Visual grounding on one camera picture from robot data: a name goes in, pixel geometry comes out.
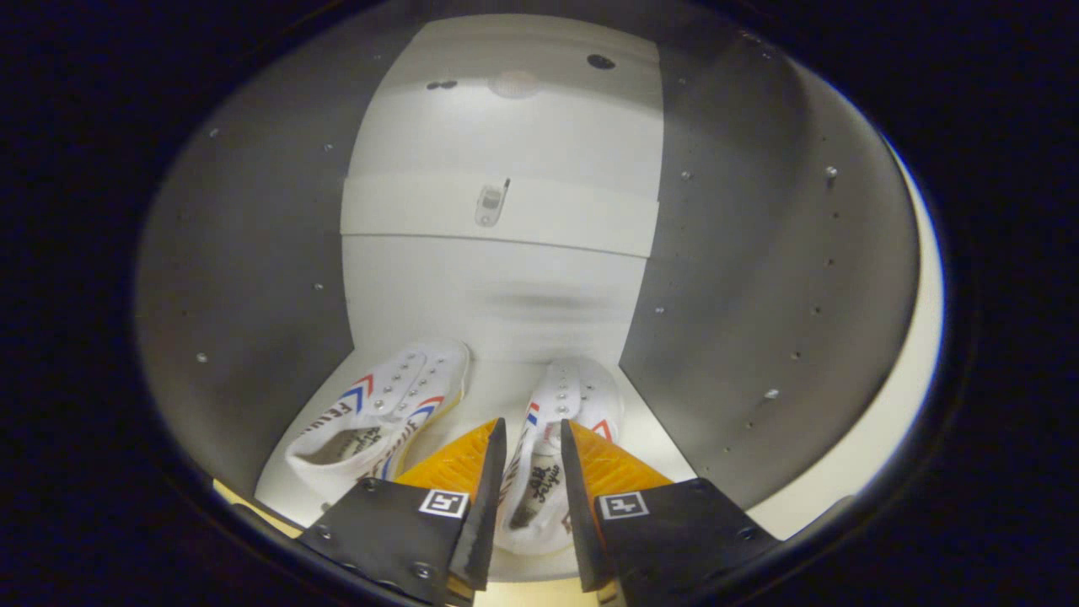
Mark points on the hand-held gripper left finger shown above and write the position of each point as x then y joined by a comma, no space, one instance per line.
485,514

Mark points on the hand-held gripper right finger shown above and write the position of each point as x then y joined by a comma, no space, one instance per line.
582,514

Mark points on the white canvas shoe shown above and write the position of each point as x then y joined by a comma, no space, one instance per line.
396,388
539,497

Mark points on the grey and white shoe cabinet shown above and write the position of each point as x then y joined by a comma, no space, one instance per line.
506,278

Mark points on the white shoe cabinet door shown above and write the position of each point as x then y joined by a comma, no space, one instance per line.
910,379

